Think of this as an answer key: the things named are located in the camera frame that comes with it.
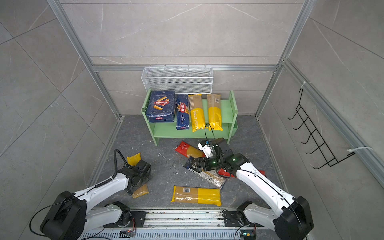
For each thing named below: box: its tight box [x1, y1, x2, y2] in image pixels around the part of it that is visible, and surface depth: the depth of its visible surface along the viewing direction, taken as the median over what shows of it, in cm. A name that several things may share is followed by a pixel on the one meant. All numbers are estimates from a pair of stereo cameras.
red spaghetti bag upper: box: [175, 141, 206, 158], surface depth 99 cm
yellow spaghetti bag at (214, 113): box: [207, 94, 223, 132], surface depth 82 cm
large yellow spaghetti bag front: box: [170, 185, 222, 207], surface depth 81 cm
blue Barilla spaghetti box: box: [176, 94, 190, 130], surface depth 81 cm
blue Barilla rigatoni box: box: [146, 90, 176, 123], surface depth 81 cm
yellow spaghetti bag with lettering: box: [188, 94, 206, 133], surface depth 82 cm
